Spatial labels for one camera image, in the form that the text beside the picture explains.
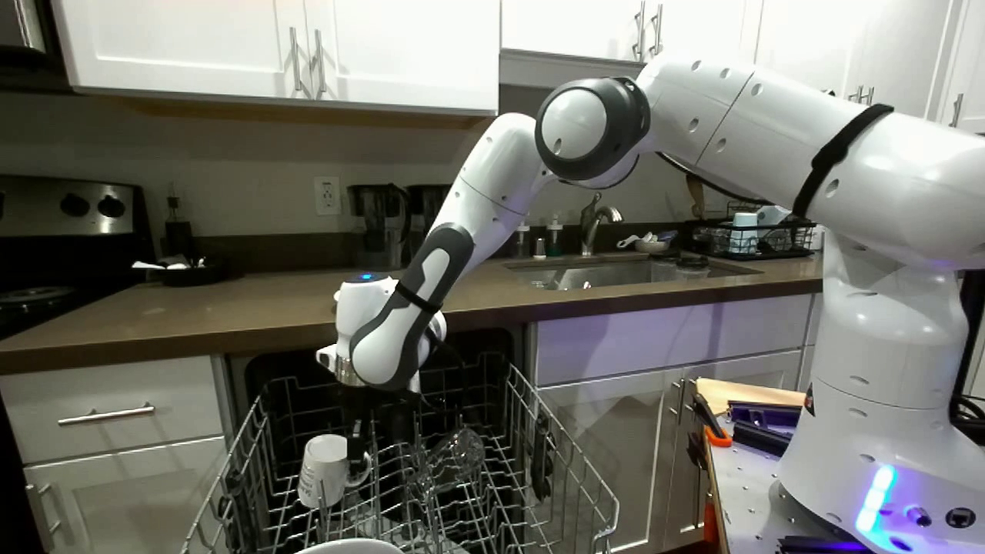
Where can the black dish drying rack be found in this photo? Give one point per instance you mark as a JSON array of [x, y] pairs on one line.
[[749, 241]]

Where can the black steel stove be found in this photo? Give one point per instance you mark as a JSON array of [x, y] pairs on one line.
[[63, 205]]

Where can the white mug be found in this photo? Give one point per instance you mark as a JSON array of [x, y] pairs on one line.
[[325, 472]]

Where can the wooden board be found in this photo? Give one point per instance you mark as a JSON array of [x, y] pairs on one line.
[[749, 392]]

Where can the steel range hood microwave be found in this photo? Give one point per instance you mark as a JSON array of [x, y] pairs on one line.
[[18, 26]]

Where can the steel sink faucet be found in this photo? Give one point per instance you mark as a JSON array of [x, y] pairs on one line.
[[588, 220]]

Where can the clear drinking glass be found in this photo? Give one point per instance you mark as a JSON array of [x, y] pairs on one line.
[[462, 463]]

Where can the stainless dishwasher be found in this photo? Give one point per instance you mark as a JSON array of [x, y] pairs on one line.
[[296, 380]]

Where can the black pan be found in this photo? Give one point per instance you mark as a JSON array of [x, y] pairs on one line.
[[196, 276]]

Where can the black coffee maker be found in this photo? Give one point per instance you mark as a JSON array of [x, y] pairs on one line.
[[379, 226]]

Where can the grey robot mount table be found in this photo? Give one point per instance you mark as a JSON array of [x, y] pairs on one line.
[[749, 494]]

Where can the white lower drawer cabinet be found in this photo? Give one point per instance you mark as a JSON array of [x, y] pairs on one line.
[[124, 482]]

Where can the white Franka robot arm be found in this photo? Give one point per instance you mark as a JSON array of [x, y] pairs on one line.
[[904, 185]]

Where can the white upper cabinet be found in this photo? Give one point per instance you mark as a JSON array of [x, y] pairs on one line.
[[904, 42], [173, 42], [574, 26]]

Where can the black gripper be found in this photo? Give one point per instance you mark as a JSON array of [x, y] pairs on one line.
[[390, 417]]

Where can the white wall outlet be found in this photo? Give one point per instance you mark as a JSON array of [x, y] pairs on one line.
[[328, 196]]

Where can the steel kitchen sink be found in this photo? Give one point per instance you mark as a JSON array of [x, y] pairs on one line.
[[616, 276]]

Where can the white lower sink cabinet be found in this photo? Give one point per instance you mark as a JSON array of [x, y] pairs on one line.
[[616, 348]]

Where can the dark glass bottle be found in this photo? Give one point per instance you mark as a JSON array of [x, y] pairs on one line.
[[175, 234]]

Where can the soap dispenser bottle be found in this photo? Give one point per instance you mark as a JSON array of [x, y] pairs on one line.
[[555, 237], [524, 241]]

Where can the white plate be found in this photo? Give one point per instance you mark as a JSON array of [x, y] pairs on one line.
[[350, 546]]

